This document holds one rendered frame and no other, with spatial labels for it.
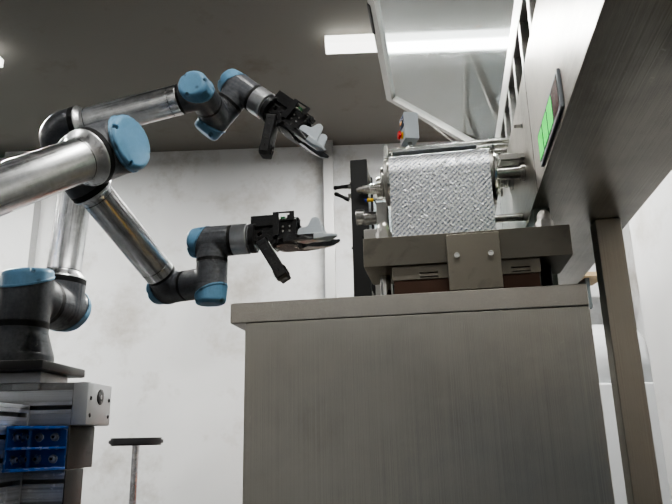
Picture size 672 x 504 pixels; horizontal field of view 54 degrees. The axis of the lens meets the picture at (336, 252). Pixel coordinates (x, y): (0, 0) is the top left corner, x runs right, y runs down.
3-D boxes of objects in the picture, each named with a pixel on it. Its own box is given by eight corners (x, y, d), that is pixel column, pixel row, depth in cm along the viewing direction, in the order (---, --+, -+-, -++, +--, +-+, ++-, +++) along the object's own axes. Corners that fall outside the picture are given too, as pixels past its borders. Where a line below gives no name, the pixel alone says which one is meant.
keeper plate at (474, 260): (449, 292, 126) (445, 237, 129) (503, 289, 124) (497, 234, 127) (449, 289, 123) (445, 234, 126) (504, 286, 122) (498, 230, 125)
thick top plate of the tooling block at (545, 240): (373, 285, 145) (372, 258, 147) (560, 274, 139) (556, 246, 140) (363, 267, 130) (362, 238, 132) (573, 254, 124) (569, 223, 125)
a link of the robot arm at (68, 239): (14, 325, 158) (47, 121, 173) (50, 334, 173) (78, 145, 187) (59, 326, 156) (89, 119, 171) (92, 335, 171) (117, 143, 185)
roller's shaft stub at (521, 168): (495, 185, 159) (493, 169, 160) (524, 183, 158) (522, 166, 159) (496, 179, 155) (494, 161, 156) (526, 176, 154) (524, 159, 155)
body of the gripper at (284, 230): (296, 209, 153) (246, 213, 155) (296, 244, 151) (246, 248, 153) (303, 220, 161) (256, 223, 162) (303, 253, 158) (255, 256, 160)
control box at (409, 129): (395, 146, 226) (394, 120, 229) (414, 147, 227) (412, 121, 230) (400, 137, 219) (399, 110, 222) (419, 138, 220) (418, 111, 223)
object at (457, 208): (393, 266, 150) (390, 191, 155) (498, 260, 146) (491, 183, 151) (393, 266, 149) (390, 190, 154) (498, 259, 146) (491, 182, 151)
